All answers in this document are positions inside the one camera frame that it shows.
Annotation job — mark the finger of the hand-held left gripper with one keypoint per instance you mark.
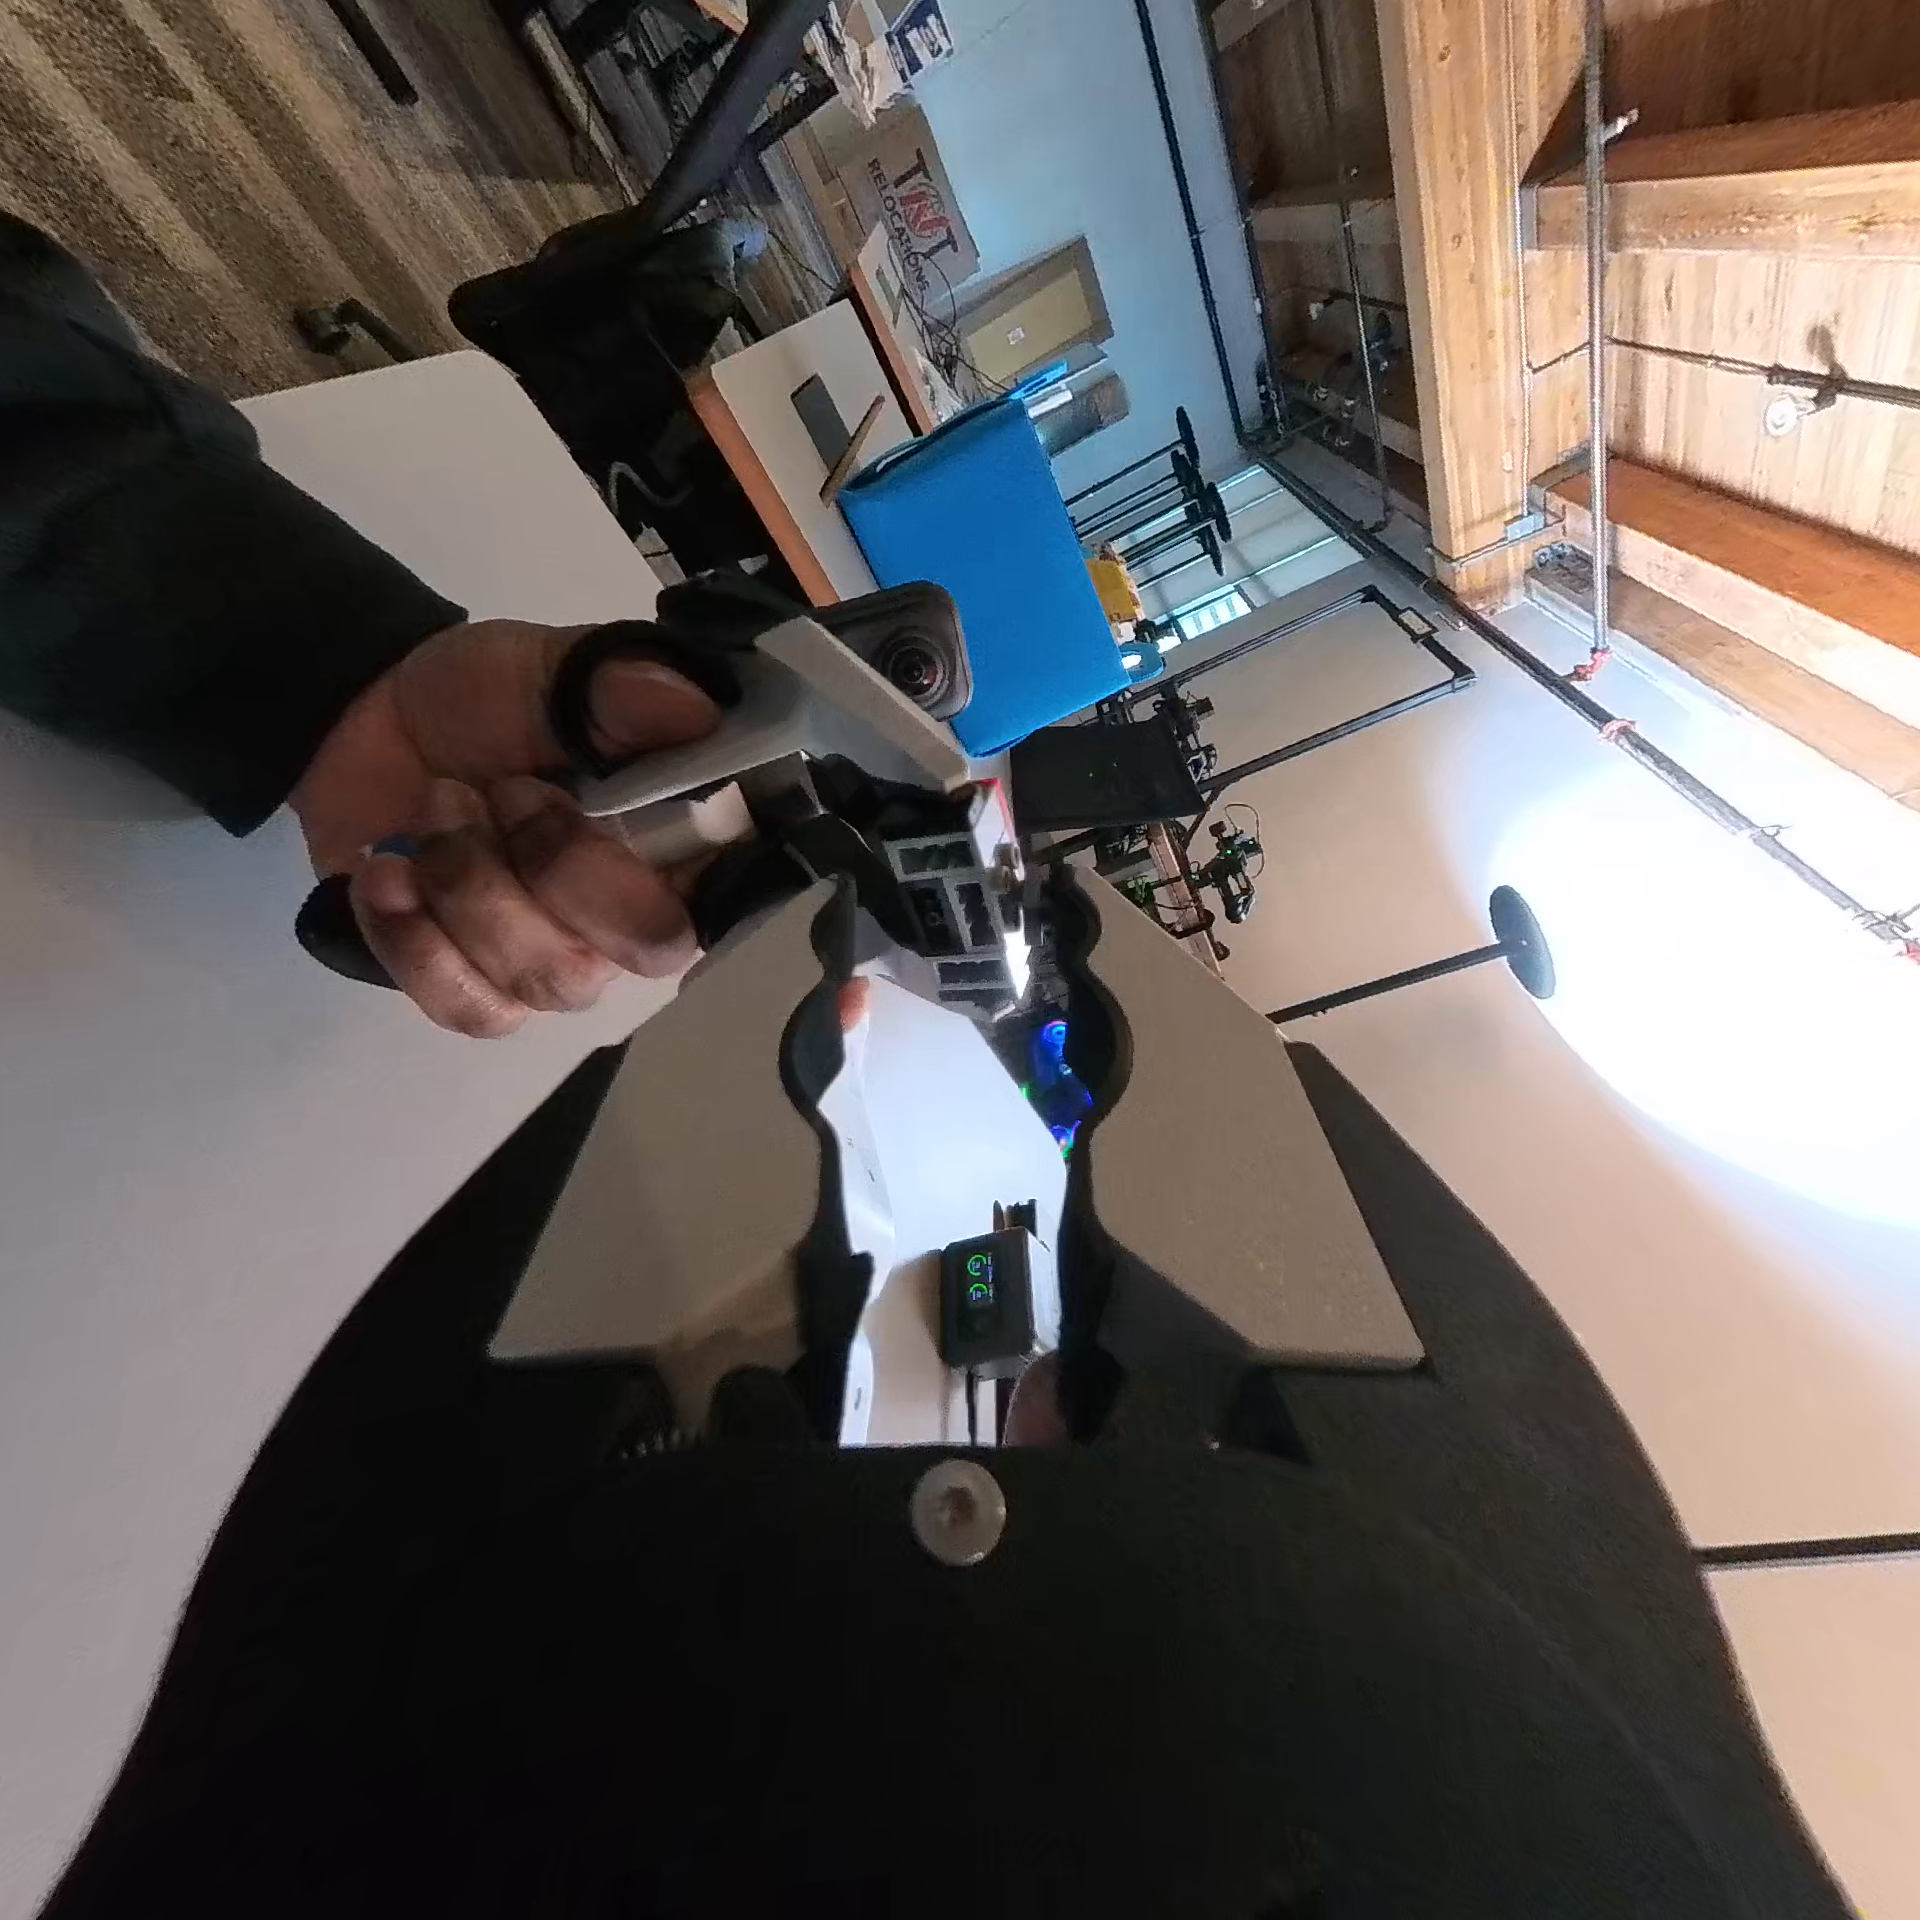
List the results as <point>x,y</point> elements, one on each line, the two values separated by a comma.
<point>863,704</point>

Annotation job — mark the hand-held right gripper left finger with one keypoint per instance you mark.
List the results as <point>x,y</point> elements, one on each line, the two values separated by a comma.
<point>675,1200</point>

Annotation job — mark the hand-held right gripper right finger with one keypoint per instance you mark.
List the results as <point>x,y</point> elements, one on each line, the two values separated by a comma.
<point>1231,1200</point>

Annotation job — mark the red grey brick model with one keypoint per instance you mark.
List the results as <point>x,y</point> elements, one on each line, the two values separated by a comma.
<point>938,901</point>

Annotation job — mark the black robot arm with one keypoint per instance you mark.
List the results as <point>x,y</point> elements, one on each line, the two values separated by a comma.
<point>1231,863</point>

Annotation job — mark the person's left forearm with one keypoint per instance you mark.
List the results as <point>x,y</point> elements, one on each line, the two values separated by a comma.
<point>151,571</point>

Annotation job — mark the blue felt desk divider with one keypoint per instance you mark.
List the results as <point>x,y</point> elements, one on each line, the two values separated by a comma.
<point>974,571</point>

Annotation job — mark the person's left hand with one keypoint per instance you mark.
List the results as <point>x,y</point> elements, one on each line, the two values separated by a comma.
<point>450,780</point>

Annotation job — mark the computer with coloured lights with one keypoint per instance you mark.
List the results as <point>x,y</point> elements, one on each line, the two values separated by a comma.
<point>1059,1081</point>

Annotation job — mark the black monitor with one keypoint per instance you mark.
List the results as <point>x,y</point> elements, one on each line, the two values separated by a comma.
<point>1102,764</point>

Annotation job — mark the yellow object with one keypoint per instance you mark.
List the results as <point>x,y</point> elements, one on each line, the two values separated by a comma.
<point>1118,585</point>

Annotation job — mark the wooden stick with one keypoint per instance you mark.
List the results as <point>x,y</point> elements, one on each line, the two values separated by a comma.
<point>852,446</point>

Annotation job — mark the black power adapter box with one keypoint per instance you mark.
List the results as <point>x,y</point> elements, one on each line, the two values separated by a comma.
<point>990,1298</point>

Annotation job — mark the row of black stools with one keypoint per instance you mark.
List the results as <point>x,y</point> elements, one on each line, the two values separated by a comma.
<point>1201,481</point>

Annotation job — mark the brown framed picture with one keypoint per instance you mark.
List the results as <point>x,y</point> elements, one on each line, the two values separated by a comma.
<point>1034,315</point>

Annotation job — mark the cardboard box red print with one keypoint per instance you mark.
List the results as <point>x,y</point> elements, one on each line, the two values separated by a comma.
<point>914,211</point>

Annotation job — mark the black bag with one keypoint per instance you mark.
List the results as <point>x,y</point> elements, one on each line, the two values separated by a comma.
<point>601,330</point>

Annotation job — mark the black metal frame stand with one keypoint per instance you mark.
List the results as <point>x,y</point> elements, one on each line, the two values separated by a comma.
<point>1425,632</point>

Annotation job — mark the wooden post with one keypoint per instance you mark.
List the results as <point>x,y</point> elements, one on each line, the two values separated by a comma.
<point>1470,300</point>

